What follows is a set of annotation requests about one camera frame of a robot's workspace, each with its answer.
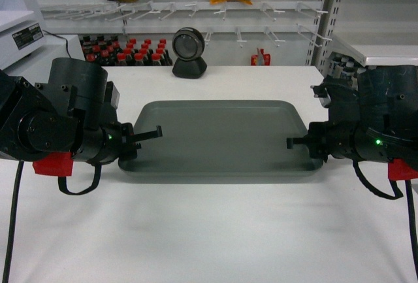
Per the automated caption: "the grey-green rectangular tray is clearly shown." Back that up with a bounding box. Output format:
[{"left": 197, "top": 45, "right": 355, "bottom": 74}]
[{"left": 119, "top": 100, "right": 323, "bottom": 184}]

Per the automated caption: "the black barcode scanner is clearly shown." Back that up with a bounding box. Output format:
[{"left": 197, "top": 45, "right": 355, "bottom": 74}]
[{"left": 172, "top": 27, "right": 207, "bottom": 79}]

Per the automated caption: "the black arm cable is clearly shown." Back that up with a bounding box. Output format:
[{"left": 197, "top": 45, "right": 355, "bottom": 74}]
[
  {"left": 403, "top": 178, "right": 418, "bottom": 283},
  {"left": 0, "top": 160, "right": 25, "bottom": 283}
]

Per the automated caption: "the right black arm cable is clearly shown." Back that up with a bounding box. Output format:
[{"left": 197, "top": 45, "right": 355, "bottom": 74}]
[{"left": 403, "top": 178, "right": 418, "bottom": 283}]

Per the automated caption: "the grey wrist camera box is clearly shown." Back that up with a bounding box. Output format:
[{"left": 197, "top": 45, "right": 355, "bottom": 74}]
[{"left": 104, "top": 81, "right": 120, "bottom": 110}]

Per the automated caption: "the white checkout counter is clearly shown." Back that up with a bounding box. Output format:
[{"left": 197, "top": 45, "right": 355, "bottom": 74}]
[{"left": 0, "top": 65, "right": 418, "bottom": 283}]

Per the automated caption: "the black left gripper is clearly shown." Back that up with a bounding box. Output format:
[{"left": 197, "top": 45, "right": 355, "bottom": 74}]
[{"left": 116, "top": 122, "right": 163, "bottom": 161}]

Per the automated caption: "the white cash drawer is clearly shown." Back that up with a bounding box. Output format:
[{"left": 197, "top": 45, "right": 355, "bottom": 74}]
[{"left": 19, "top": 34, "right": 84, "bottom": 69}]

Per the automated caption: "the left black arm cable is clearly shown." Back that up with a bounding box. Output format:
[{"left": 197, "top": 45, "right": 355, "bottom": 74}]
[{"left": 0, "top": 160, "right": 25, "bottom": 283}]

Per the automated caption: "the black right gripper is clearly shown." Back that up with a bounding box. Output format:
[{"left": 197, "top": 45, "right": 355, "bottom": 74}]
[{"left": 286, "top": 121, "right": 356, "bottom": 161}]

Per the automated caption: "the white cash register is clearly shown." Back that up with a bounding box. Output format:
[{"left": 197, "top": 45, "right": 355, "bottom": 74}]
[{"left": 1, "top": 10, "right": 46, "bottom": 70}]

